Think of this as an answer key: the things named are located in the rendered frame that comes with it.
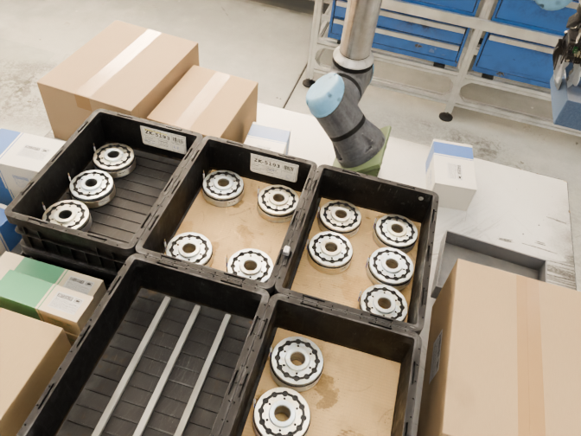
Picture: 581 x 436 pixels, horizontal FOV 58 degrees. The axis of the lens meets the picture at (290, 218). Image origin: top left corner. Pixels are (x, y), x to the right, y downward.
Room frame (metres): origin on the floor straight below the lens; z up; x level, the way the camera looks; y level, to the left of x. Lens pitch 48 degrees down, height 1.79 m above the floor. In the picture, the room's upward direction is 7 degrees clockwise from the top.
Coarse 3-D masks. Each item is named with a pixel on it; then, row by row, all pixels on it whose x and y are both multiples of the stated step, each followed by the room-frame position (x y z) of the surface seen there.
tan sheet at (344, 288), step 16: (320, 208) 0.91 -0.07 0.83; (368, 224) 0.88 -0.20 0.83; (416, 224) 0.90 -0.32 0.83; (352, 240) 0.82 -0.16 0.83; (368, 240) 0.82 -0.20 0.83; (416, 240) 0.84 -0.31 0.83; (304, 256) 0.75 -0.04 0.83; (352, 256) 0.77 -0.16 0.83; (368, 256) 0.78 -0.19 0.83; (416, 256) 0.79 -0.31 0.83; (304, 272) 0.70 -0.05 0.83; (320, 272) 0.71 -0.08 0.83; (352, 272) 0.72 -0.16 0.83; (304, 288) 0.66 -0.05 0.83; (320, 288) 0.67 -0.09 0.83; (336, 288) 0.67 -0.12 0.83; (352, 288) 0.68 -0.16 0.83; (352, 304) 0.64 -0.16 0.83
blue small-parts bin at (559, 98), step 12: (552, 84) 1.21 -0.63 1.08; (564, 84) 1.14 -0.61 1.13; (552, 96) 1.17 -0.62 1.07; (564, 96) 1.09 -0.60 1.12; (576, 96) 1.19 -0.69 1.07; (552, 108) 1.12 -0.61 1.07; (564, 108) 1.06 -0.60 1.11; (576, 108) 1.05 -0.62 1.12; (564, 120) 1.06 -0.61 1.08; (576, 120) 1.05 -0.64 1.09
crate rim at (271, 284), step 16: (240, 144) 1.00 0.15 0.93; (192, 160) 0.92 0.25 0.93; (288, 160) 0.97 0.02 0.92; (304, 160) 0.97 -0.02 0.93; (176, 192) 0.82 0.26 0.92; (304, 192) 0.86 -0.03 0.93; (160, 208) 0.75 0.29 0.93; (144, 240) 0.66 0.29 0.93; (288, 240) 0.71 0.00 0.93; (160, 256) 0.63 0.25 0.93; (208, 272) 0.60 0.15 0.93; (224, 272) 0.61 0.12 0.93; (272, 272) 0.62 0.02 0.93; (272, 288) 0.59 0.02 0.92
